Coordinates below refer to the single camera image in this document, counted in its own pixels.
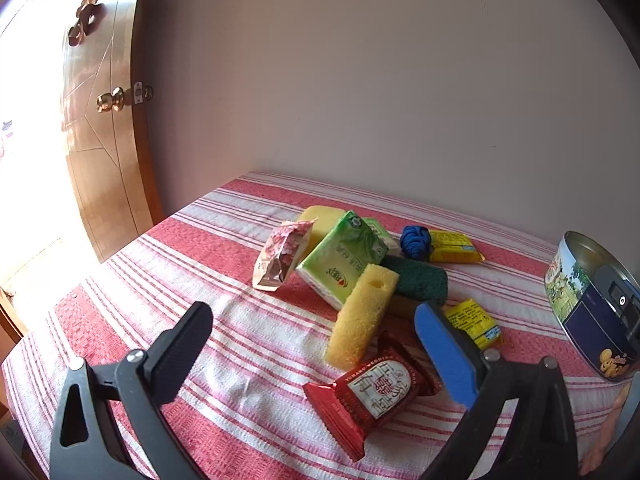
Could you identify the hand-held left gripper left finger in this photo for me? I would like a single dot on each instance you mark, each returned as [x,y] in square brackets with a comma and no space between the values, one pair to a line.
[182,350]

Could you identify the green scouring sponge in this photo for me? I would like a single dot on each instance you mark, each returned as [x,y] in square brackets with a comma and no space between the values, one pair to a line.
[415,280]

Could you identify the red white striped cloth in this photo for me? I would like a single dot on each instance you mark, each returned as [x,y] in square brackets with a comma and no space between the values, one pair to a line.
[240,260]

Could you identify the small yellow packet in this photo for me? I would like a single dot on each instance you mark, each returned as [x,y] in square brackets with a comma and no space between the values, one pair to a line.
[472,320]

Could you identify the large yellow packet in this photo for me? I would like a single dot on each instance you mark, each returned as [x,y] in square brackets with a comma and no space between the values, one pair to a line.
[455,247]

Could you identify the round printed tin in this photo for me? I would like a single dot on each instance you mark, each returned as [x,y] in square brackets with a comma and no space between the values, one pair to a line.
[575,300]

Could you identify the green tissue pack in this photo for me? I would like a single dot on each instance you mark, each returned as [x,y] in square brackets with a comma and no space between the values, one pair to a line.
[385,237]
[340,260]

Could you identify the person's right hand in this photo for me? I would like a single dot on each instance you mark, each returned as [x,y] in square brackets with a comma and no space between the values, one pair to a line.
[607,430]

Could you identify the brown door ornament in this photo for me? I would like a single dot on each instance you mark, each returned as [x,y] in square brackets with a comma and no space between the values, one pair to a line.
[90,0]

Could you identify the metal door latch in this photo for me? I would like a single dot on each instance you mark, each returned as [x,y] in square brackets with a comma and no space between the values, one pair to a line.
[144,92]

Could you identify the red snack packet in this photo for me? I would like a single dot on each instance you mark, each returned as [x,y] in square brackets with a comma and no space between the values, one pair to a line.
[370,395]

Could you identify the wooden door frame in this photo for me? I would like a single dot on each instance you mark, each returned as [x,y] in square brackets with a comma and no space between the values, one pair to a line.
[11,315]

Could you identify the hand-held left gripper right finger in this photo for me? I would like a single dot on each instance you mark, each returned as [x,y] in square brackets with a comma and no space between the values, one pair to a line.
[445,355]

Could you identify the brass door knob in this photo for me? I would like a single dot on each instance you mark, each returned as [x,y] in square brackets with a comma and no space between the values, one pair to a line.
[110,101]

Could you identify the pink snack packet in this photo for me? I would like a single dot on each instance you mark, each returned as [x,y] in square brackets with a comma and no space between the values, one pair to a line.
[280,255]

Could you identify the yellow sponge with hole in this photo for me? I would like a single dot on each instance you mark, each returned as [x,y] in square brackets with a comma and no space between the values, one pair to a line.
[357,320]

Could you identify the wooden door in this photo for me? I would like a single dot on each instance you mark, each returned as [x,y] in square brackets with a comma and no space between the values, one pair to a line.
[100,160]

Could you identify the yellow rounded sponge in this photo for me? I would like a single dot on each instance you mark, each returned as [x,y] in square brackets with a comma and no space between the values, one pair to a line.
[325,225]

